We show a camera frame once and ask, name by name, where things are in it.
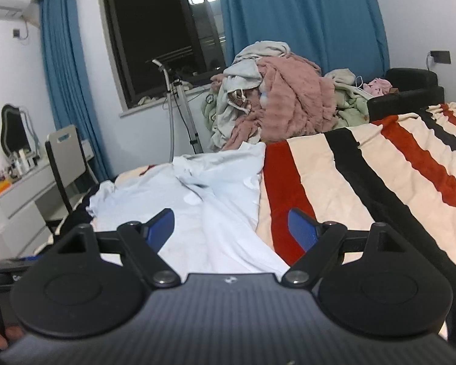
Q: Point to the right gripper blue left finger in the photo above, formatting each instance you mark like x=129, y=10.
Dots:
x=141, y=243

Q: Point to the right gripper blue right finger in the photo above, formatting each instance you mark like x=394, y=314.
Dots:
x=321, y=243

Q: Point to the white t-shirt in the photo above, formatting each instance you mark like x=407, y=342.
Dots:
x=215, y=198

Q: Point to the person's left hand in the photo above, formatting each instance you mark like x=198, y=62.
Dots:
x=12, y=334

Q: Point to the white dressing table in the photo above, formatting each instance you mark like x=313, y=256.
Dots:
x=25, y=208

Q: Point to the grey black chair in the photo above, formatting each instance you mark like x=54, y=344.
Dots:
x=68, y=157

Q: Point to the striped red black cream blanket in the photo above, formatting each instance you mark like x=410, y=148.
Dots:
x=400, y=170

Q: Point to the pink fluffy blanket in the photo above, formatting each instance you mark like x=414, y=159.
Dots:
x=293, y=100

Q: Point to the light green blanket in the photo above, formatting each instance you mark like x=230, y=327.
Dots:
x=351, y=99

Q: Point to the black framed mirror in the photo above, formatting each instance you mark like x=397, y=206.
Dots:
x=17, y=131

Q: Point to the blue curtain left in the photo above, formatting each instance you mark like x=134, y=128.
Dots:
x=67, y=79

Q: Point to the blue curtain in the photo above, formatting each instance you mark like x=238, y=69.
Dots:
x=331, y=33
x=67, y=79

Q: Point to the silver tripod stand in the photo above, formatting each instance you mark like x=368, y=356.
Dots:
x=176, y=99

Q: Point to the small pink garment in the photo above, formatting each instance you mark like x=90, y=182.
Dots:
x=377, y=87

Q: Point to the beige grey garment on pile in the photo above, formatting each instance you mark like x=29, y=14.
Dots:
x=235, y=84

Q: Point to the black sofa chair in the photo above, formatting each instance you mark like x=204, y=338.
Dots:
x=416, y=88

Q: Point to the blue curtain right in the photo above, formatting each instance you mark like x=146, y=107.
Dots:
x=331, y=33

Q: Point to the dark window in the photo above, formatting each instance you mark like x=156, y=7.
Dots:
x=186, y=36

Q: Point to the wall socket with plug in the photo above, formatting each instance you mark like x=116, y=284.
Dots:
x=438, y=57

